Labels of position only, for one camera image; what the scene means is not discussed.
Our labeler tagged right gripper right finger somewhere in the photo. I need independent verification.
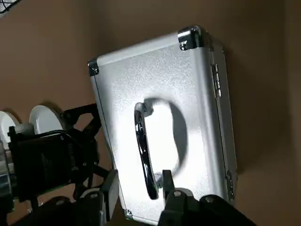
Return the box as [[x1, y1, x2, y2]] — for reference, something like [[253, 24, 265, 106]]
[[158, 169, 257, 226]]

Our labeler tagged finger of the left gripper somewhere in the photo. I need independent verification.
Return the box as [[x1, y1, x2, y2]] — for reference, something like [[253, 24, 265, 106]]
[[72, 162, 111, 201], [58, 103, 103, 142]]

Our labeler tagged silver aluminium medical kit case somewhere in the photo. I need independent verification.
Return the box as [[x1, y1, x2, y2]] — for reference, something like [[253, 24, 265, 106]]
[[87, 24, 238, 224]]

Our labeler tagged round gray plate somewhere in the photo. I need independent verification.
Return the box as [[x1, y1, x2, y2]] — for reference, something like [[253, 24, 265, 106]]
[[29, 105, 63, 136]]

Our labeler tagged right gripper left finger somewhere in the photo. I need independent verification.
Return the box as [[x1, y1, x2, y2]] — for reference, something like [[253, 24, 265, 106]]
[[35, 169, 118, 226]]

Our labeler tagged round white plate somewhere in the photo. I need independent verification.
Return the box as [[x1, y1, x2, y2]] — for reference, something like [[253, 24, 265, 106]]
[[0, 110, 22, 145]]

